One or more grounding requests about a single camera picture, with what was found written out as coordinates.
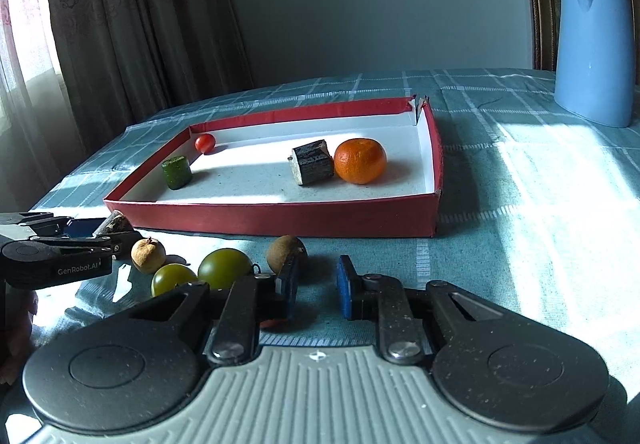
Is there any cherry tomato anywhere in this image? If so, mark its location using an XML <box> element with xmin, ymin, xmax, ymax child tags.
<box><xmin>194</xmin><ymin>134</ymin><xmax>217</xmax><ymax>155</ymax></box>
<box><xmin>260</xmin><ymin>319</ymin><xmax>286</xmax><ymax>329</ymax></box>

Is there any green cucumber piece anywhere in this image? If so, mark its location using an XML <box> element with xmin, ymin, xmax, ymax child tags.
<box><xmin>160</xmin><ymin>156</ymin><xmax>192</xmax><ymax>190</ymax></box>

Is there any orange tangerine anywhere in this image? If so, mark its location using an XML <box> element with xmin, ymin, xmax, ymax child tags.
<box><xmin>333</xmin><ymin>138</ymin><xmax>387</xmax><ymax>185</ymax></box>

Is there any small brown longan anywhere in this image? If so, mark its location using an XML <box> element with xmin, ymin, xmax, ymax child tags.
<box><xmin>266</xmin><ymin>235</ymin><xmax>308</xmax><ymax>274</ymax></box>

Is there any small dark sugarcane piece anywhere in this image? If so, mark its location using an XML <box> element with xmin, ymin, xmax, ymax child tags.
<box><xmin>288</xmin><ymin>139</ymin><xmax>334</xmax><ymax>186</ymax></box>

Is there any grey patterned curtain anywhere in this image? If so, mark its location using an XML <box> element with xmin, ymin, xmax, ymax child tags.
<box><xmin>48</xmin><ymin>0</ymin><xmax>253</xmax><ymax>152</ymax></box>

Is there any small green tomato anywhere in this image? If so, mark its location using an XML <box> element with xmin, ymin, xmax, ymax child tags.
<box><xmin>151</xmin><ymin>263</ymin><xmax>198</xmax><ymax>297</ymax></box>

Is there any large purple sugarcane piece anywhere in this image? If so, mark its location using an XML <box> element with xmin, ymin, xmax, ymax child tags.
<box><xmin>92</xmin><ymin>210</ymin><xmax>134</xmax><ymax>237</ymax></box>

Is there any large tan longan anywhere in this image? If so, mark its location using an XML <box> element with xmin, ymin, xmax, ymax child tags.
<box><xmin>130</xmin><ymin>238</ymin><xmax>166</xmax><ymax>275</ymax></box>

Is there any red cardboard tray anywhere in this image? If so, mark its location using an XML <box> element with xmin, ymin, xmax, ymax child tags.
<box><xmin>105</xmin><ymin>97</ymin><xmax>444</xmax><ymax>238</ymax></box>

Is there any blue electric kettle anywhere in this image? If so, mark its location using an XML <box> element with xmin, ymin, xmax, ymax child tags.
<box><xmin>554</xmin><ymin>0</ymin><xmax>636</xmax><ymax>129</ymax></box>

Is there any large green tomato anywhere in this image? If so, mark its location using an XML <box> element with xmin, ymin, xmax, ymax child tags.
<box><xmin>198</xmin><ymin>248</ymin><xmax>253</xmax><ymax>289</ymax></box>

